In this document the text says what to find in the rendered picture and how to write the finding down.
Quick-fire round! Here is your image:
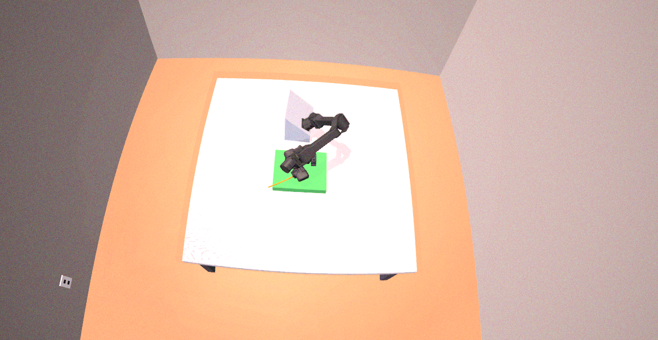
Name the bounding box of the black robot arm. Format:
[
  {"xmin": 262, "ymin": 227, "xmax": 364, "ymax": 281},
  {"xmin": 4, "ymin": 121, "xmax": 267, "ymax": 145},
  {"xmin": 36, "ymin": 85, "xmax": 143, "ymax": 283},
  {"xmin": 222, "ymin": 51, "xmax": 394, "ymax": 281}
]
[{"xmin": 280, "ymin": 112, "xmax": 350, "ymax": 173}]

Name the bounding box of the green flat panel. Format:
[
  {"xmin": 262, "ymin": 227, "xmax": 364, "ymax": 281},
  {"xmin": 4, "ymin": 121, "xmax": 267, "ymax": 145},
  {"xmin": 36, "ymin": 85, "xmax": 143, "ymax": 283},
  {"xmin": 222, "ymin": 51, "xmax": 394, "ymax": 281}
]
[{"xmin": 272, "ymin": 150, "xmax": 327, "ymax": 194}]

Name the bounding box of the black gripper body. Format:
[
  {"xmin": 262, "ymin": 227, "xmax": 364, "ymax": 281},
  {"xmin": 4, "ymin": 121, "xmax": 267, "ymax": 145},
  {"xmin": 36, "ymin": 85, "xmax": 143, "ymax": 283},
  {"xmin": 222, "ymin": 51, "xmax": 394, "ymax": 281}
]
[{"xmin": 284, "ymin": 149, "xmax": 309, "ymax": 182}]

